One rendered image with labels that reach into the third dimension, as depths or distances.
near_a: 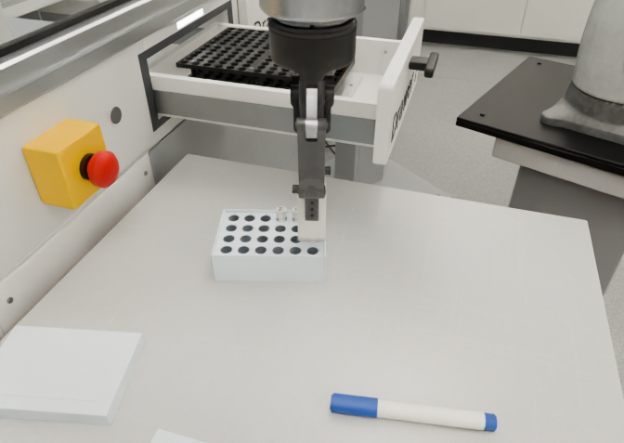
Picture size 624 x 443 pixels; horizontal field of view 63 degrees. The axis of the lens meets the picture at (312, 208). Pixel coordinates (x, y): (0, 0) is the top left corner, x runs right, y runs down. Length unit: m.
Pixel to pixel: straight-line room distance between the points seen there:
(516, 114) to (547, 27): 2.76
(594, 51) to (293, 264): 0.57
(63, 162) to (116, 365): 0.21
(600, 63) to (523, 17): 2.80
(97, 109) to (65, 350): 0.29
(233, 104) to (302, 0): 0.32
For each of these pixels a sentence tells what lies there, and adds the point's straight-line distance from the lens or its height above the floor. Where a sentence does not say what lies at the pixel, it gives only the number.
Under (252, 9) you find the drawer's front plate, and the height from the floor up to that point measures 0.90.
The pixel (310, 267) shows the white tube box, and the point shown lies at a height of 0.78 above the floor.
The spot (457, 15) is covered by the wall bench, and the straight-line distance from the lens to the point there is 3.66.
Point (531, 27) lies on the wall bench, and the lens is 3.68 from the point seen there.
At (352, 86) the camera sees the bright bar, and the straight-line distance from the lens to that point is 0.81.
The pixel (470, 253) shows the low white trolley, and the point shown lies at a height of 0.76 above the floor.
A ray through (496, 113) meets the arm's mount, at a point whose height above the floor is 0.78.
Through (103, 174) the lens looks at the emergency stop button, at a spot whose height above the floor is 0.88.
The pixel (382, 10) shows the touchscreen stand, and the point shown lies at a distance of 1.75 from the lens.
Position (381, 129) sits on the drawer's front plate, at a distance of 0.64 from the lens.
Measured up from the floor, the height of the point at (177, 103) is 0.86.
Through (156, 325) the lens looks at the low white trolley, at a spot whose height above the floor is 0.76.
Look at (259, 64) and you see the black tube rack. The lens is 0.75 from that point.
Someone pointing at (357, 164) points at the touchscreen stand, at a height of 0.16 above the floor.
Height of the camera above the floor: 1.16
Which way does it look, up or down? 36 degrees down
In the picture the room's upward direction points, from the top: straight up
